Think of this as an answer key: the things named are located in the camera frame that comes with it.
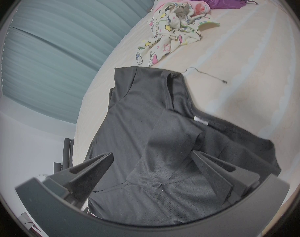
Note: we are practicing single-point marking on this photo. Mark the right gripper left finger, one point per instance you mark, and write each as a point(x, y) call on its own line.
point(85, 179)

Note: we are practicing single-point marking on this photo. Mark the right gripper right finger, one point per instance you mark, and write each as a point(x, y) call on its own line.
point(224, 179)

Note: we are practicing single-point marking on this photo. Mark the black T-shirt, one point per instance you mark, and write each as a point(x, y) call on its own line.
point(140, 122)

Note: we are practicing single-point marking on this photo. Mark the bed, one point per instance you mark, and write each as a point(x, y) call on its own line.
point(251, 70)

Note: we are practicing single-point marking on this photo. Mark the dark grey dressing table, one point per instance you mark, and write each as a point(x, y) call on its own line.
point(58, 167)

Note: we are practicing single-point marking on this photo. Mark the dark grey chest of drawers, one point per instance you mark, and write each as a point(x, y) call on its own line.
point(68, 152)

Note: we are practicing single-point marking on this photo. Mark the white printed garment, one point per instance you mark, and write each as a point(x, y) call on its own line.
point(169, 33)

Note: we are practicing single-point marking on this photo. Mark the pink garment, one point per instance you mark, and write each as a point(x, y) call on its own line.
point(200, 9)

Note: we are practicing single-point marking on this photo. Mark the purple garment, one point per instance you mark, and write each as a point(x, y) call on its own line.
point(219, 0)

